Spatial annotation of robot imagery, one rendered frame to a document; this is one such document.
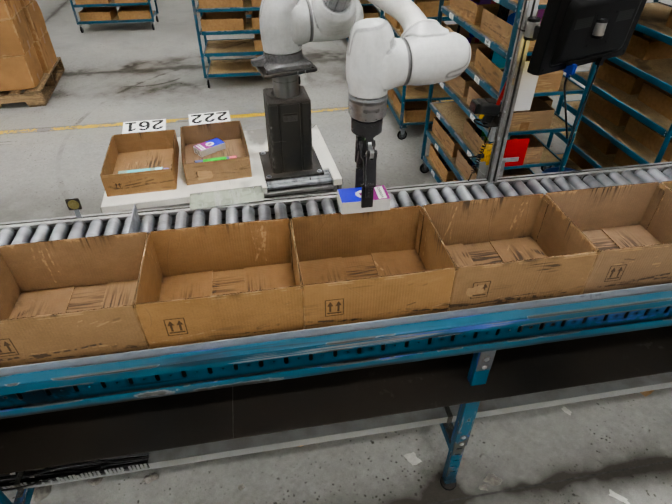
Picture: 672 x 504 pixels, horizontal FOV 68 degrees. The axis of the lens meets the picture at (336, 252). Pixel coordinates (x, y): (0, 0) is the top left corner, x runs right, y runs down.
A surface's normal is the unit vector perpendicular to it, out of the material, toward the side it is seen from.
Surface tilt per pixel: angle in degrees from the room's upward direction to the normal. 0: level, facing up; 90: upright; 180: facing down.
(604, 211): 89
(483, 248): 0
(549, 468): 0
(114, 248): 90
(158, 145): 88
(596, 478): 0
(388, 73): 92
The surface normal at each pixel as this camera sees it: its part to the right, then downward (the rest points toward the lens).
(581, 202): 0.17, 0.61
